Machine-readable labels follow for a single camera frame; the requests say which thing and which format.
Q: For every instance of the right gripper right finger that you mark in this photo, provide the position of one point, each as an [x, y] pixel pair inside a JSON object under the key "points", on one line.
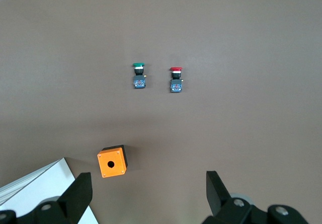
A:
{"points": [[219, 198]]}

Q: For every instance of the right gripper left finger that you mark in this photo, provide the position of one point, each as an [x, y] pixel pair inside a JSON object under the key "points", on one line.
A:
{"points": [[73, 198]]}

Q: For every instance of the red push button switch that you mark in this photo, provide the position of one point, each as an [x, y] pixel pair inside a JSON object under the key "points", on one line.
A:
{"points": [[176, 81]]}

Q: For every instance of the white drawer cabinet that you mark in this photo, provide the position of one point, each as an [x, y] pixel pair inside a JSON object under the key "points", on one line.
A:
{"points": [[37, 191]]}

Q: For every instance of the orange button enclosure box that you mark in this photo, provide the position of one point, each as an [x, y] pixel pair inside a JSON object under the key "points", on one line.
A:
{"points": [[110, 163]]}

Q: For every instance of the green push button switch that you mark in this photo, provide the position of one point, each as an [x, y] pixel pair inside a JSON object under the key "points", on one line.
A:
{"points": [[139, 79]]}

